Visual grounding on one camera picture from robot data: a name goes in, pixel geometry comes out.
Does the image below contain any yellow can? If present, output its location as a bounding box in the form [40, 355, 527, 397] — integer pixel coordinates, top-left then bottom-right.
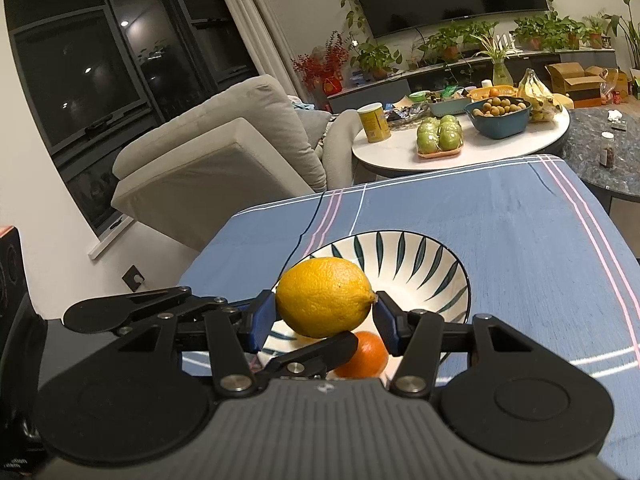
[357, 102, 392, 144]

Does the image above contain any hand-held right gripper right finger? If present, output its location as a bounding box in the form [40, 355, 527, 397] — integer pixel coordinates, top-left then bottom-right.
[372, 290, 518, 397]

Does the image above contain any white curtain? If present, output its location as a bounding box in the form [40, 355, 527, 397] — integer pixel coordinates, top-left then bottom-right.
[207, 0, 313, 107]

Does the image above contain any beige sofa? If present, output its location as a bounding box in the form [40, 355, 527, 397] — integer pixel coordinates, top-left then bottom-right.
[111, 74, 361, 252]

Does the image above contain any green potted plant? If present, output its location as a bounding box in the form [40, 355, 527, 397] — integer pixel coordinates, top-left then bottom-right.
[512, 16, 553, 52]
[425, 22, 471, 64]
[467, 21, 501, 49]
[582, 12, 608, 50]
[351, 40, 403, 81]
[552, 16, 587, 51]

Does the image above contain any glass vase with plant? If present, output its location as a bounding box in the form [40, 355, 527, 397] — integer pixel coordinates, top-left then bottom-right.
[475, 35, 516, 87]

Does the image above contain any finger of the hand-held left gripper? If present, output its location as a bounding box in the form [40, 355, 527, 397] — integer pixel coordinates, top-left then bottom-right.
[260, 331, 360, 379]
[62, 286, 261, 336]

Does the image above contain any white leaf-pattern bowl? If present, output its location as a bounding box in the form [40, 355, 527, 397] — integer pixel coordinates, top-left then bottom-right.
[257, 230, 472, 382]

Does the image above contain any dark television cabinet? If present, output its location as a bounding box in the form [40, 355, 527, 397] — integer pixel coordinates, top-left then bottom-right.
[325, 49, 618, 114]

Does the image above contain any wall socket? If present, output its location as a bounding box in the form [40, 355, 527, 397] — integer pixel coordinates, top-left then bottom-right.
[121, 265, 147, 292]

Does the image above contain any dark snack bag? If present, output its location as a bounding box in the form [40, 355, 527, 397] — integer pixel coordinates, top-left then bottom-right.
[385, 100, 431, 127]

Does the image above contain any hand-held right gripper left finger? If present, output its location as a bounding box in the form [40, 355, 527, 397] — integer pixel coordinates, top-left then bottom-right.
[117, 290, 277, 396]

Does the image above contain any orange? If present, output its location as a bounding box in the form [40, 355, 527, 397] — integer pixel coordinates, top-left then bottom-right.
[332, 331, 390, 380]

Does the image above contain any black cable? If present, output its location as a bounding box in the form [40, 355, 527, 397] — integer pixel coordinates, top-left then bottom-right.
[289, 191, 326, 267]

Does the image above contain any dark blue bowl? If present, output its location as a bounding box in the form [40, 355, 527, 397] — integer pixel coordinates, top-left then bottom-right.
[464, 96, 532, 140]

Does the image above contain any round white coffee table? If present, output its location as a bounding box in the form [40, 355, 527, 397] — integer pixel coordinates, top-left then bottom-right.
[351, 105, 571, 181]

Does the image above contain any teal plastic basket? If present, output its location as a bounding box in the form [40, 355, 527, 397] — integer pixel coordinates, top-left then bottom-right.
[427, 92, 473, 118]

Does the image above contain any yellow lemon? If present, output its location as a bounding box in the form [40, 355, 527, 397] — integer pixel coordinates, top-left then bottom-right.
[276, 257, 377, 339]

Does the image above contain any large-leaf floor plant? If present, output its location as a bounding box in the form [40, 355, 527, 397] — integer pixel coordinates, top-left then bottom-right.
[602, 0, 640, 71]

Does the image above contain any tray of green apples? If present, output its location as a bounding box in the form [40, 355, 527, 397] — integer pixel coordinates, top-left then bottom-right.
[416, 115, 465, 157]

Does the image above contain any bunch of bananas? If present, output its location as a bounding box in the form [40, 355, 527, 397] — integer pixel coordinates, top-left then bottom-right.
[517, 67, 564, 123]

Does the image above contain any open cardboard box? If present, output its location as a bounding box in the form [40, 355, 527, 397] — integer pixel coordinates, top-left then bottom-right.
[545, 62, 608, 109]
[585, 65, 630, 97]

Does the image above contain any blue striped tablecloth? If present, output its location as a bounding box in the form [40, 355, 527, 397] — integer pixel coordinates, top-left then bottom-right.
[177, 154, 640, 480]

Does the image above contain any red flower plant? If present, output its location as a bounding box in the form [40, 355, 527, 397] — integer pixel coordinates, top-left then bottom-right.
[291, 32, 351, 97]

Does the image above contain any dark marble coffee table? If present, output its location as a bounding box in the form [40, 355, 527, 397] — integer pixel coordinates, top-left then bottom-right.
[560, 107, 640, 202]

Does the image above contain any orange plastic basket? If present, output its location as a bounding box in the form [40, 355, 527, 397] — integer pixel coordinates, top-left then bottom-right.
[467, 86, 519, 102]

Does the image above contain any pile of longans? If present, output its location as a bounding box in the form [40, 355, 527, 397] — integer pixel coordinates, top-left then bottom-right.
[472, 97, 526, 119]

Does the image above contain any dark window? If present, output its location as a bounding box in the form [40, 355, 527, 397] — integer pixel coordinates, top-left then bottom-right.
[0, 0, 266, 242]

